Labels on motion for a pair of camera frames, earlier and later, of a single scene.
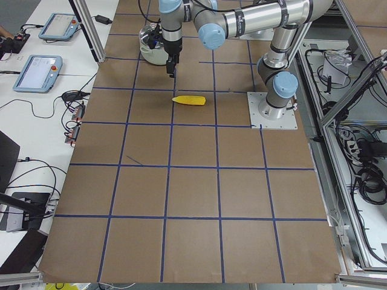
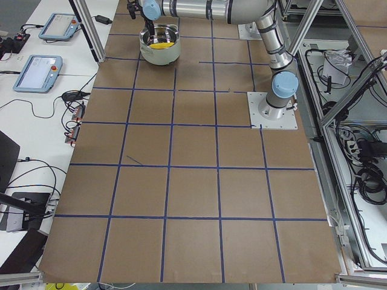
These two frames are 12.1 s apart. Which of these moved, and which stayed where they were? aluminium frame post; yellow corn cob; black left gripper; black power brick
Moved: black left gripper; yellow corn cob
Stayed: black power brick; aluminium frame post
